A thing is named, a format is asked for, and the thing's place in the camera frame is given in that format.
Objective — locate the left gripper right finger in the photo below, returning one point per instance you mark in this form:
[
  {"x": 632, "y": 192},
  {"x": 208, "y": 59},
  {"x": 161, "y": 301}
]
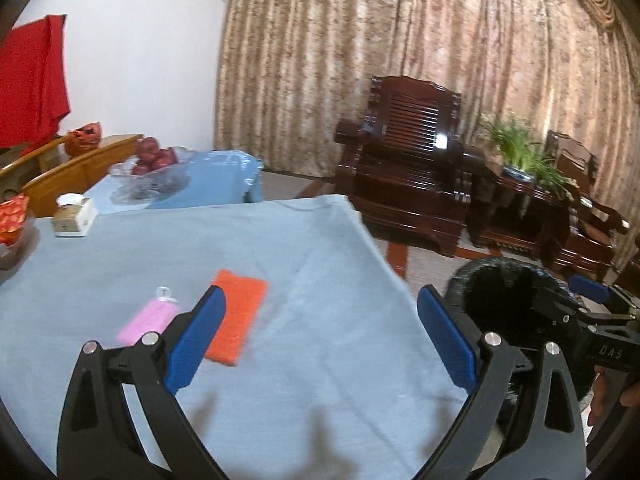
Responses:
[{"x": 545, "y": 439}]

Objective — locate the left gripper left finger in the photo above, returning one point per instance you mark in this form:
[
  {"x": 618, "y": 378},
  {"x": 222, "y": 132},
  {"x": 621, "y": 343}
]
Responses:
[{"x": 96, "y": 436}]

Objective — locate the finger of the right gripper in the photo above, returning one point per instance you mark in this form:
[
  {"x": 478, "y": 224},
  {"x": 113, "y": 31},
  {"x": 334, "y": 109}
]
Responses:
[
  {"x": 592, "y": 290},
  {"x": 555, "y": 308}
]

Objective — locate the orange foam net piece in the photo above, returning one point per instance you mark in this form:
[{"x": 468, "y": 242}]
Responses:
[{"x": 244, "y": 296}]

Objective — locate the black lined trash bin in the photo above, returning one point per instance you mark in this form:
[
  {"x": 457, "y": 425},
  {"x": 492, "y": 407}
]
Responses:
[{"x": 500, "y": 295}]

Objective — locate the person's right hand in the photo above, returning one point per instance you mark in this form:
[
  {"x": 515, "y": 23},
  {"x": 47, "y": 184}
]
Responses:
[{"x": 629, "y": 398}]

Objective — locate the dark wooden armchair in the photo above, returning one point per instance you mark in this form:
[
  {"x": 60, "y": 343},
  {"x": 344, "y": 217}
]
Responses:
[
  {"x": 404, "y": 166},
  {"x": 581, "y": 232}
]

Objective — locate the dark wooden side table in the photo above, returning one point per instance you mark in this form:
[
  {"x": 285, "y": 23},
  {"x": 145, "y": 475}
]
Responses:
[{"x": 512, "y": 214}]

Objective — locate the green potted plant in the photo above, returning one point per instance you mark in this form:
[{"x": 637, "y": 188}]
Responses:
[{"x": 522, "y": 157}]

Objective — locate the light blue table cloth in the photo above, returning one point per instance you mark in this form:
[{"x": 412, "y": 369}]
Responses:
[{"x": 320, "y": 369}]

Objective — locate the glass dish under gift box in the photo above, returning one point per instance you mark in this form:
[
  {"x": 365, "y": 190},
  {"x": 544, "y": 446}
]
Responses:
[{"x": 12, "y": 255}]

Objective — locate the white tissue box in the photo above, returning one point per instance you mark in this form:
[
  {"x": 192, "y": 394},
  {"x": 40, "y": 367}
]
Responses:
[{"x": 74, "y": 215}]

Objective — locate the beige patterned curtain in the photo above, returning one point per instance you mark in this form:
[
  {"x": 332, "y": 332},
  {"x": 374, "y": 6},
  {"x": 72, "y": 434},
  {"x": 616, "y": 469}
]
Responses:
[{"x": 289, "y": 70}]

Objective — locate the red gift box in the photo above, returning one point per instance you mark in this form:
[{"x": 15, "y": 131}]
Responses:
[{"x": 13, "y": 214}]

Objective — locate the glass fruit bowl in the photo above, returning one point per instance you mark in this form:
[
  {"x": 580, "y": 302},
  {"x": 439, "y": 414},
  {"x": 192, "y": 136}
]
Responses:
[{"x": 156, "y": 184}]

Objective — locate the red apples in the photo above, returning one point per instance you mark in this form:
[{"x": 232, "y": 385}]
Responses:
[{"x": 151, "y": 157}]

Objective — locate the orange woven basket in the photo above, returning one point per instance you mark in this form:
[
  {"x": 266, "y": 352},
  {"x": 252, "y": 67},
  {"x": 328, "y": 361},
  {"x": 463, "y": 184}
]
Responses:
[{"x": 83, "y": 140}]

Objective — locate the red cloth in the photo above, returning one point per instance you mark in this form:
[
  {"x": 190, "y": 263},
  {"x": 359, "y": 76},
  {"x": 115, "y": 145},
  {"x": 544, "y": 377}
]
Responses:
[{"x": 33, "y": 89}]

